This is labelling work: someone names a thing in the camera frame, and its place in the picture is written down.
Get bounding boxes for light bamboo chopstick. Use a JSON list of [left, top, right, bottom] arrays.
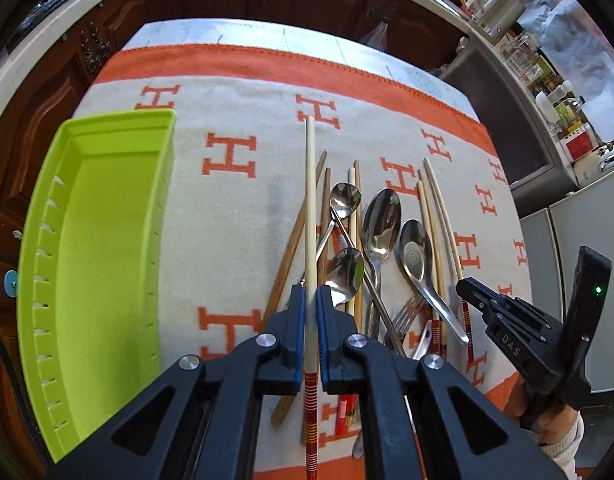
[[423, 157, 472, 372], [418, 169, 447, 359]]

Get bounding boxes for steel spoon with logo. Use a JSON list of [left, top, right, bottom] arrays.
[[396, 219, 470, 344]]

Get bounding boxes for large steel spoon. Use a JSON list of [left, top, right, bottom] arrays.
[[362, 188, 401, 338]]

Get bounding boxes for small steel spoon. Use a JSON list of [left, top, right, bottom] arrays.
[[299, 181, 361, 285], [324, 247, 363, 308]]

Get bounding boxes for light wooden chopstick red end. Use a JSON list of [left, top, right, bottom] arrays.
[[304, 116, 318, 480]]

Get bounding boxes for white ceramic soup spoon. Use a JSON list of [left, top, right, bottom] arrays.
[[411, 320, 433, 361]]

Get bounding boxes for dark wooden kitchen cabinets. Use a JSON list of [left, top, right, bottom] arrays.
[[0, 0, 462, 271]]

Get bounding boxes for person's right hand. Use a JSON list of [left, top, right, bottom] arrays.
[[504, 376, 584, 479]]

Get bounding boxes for white orange H-pattern cloth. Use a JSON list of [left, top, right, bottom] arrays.
[[71, 43, 534, 480]]

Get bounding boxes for lime green plastic utensil tray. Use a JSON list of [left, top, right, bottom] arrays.
[[16, 110, 176, 460]]

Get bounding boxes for white electric kettle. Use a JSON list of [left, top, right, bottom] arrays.
[[460, 0, 525, 44]]

